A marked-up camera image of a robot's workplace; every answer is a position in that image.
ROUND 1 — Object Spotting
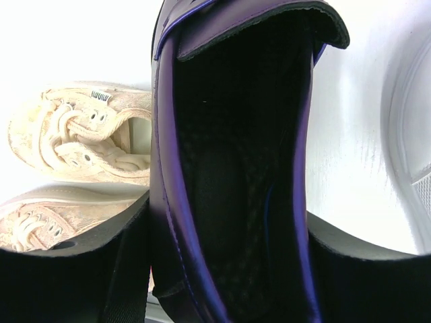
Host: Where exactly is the left white sneaker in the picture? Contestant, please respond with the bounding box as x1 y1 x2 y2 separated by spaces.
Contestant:
387 27 430 254

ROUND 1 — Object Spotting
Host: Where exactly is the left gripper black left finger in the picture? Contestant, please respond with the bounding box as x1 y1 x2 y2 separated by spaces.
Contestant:
1 193 150 322

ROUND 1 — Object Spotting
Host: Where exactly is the beige sneaker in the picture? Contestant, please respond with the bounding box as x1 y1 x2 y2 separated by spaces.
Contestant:
7 81 152 186
1 186 149 253

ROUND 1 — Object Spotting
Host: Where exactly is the upper beige sneaker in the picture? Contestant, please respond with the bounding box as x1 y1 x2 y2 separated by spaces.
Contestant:
7 81 152 186

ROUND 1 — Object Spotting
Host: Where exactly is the lower beige sneaker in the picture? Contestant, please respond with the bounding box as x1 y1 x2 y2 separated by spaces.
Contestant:
1 186 149 253

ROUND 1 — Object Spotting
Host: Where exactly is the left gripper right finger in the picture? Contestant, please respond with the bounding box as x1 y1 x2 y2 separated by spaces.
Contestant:
308 214 430 322

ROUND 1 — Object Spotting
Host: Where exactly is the purple loafer shoe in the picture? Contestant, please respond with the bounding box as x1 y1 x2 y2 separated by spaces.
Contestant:
150 1 350 322

